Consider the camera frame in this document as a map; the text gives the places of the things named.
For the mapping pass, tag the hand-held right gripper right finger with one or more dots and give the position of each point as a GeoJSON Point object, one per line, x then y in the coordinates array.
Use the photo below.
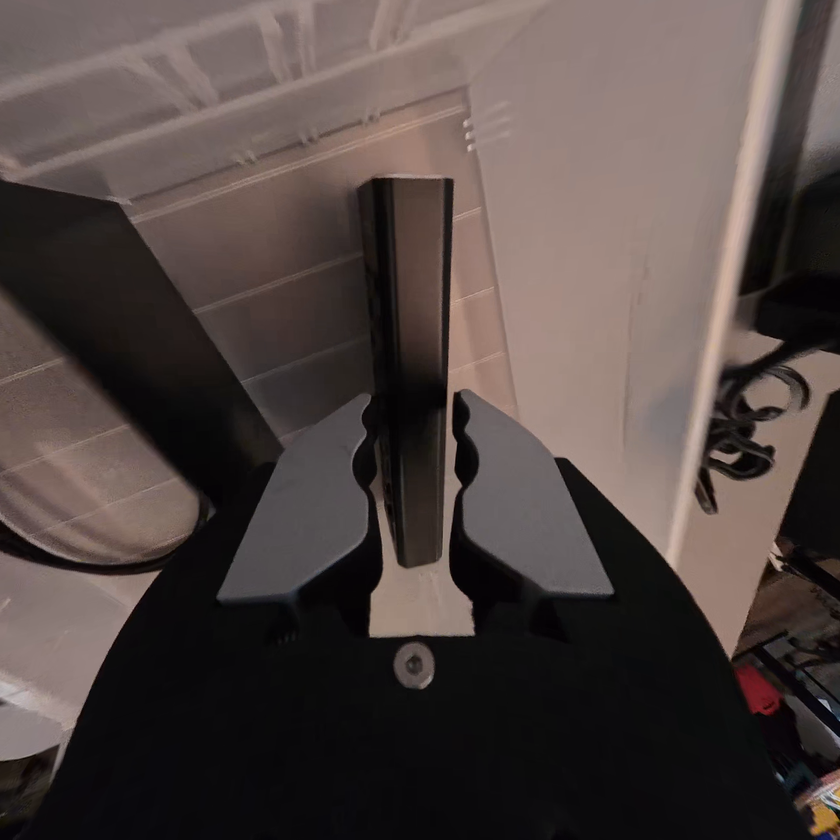
{"type": "Point", "coordinates": [531, 518]}

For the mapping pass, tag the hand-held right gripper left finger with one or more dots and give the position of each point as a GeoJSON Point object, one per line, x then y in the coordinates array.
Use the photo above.
{"type": "Point", "coordinates": [302, 518]}

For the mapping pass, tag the clear plastic bin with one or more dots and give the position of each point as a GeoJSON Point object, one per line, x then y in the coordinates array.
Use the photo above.
{"type": "Point", "coordinates": [590, 262]}

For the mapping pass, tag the red bag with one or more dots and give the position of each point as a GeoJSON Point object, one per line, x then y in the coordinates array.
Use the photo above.
{"type": "Point", "coordinates": [758, 692]}

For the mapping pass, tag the black slanted panel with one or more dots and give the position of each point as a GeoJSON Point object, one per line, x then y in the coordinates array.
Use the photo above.
{"type": "Point", "coordinates": [817, 472]}

